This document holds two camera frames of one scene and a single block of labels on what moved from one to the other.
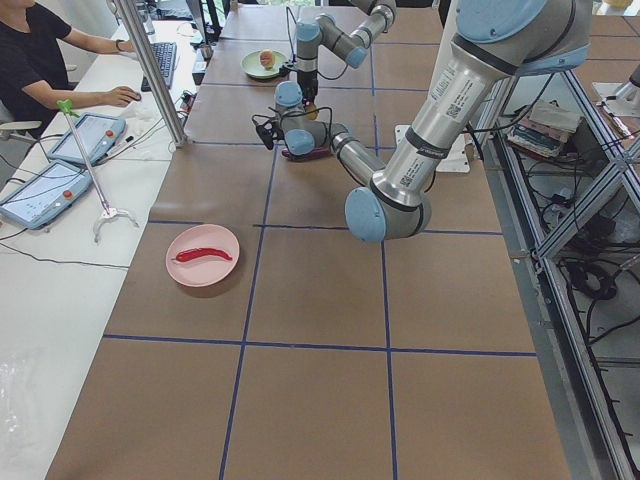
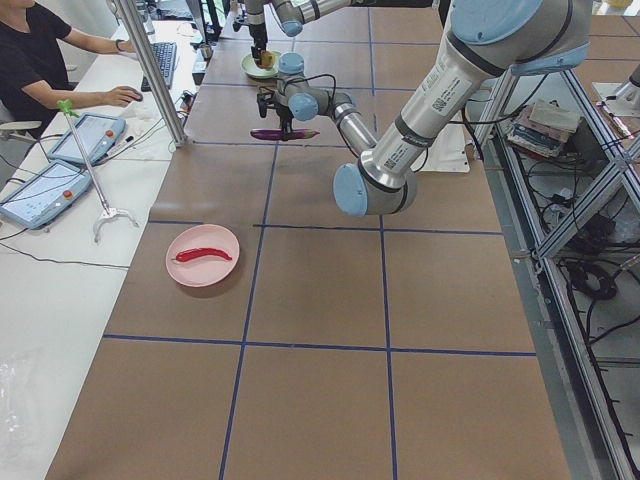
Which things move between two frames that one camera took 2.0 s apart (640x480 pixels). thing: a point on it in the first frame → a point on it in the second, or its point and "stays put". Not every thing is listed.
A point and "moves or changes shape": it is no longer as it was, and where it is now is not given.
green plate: x=250 y=63 stays put
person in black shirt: x=32 y=80 stays put
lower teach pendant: x=38 y=203 stays put
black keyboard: x=165 y=56 stays put
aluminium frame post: x=134 y=22 stays put
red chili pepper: x=201 y=252 stays put
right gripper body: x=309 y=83 → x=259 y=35
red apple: x=312 y=116 moves or changes shape
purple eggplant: x=318 y=152 moves or changes shape
